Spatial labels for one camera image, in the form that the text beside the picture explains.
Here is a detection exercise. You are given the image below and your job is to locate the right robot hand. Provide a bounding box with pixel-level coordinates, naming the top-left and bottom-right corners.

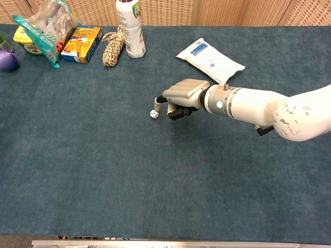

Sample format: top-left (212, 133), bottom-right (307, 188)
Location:
top-left (154, 79), bottom-right (210, 121)

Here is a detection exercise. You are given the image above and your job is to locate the white wet wipes pack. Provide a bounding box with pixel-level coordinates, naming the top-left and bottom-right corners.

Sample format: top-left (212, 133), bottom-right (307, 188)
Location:
top-left (175, 38), bottom-right (246, 85)

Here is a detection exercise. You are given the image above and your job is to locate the white plastic bottle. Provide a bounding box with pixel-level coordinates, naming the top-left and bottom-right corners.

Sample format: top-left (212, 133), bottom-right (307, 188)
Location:
top-left (115, 0), bottom-right (147, 59)

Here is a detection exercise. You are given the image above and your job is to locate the woven wicker screen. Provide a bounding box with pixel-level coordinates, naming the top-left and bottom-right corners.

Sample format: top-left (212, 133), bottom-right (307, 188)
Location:
top-left (0, 0), bottom-right (331, 26)

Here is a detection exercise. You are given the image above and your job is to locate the teal felt table cloth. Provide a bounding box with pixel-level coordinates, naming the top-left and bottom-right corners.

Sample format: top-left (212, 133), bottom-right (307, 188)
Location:
top-left (0, 23), bottom-right (331, 245)

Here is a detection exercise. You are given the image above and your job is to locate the orange juice carton box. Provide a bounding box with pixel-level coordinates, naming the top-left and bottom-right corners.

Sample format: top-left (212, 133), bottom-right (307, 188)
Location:
top-left (60, 25), bottom-right (103, 65)

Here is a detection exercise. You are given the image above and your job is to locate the teal clear snack bag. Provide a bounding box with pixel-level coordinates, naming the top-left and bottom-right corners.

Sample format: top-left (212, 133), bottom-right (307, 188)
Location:
top-left (11, 0), bottom-right (83, 69)

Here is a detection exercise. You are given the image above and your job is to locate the yellow lidded tub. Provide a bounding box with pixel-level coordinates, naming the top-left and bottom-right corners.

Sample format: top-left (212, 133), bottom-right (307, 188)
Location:
top-left (12, 25), bottom-right (46, 56)

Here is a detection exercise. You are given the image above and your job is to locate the purple ball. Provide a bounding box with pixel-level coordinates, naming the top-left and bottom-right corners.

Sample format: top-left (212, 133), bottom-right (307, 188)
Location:
top-left (0, 49), bottom-right (20, 71)

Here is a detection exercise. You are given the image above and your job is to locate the green can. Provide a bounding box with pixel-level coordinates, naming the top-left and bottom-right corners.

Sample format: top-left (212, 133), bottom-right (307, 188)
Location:
top-left (0, 35), bottom-right (15, 54)

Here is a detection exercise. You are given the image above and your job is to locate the beige braided rope bundle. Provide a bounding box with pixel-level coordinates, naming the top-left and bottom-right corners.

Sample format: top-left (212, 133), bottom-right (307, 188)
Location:
top-left (101, 25), bottom-right (128, 67)

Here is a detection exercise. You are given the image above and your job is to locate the black arm cable connector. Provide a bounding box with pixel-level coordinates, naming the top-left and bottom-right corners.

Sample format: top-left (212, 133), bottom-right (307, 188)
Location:
top-left (254, 123), bottom-right (275, 136)

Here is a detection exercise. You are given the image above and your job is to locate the aluminium frame rail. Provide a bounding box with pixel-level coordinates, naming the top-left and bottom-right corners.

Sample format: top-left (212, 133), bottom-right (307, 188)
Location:
top-left (31, 240), bottom-right (300, 248)

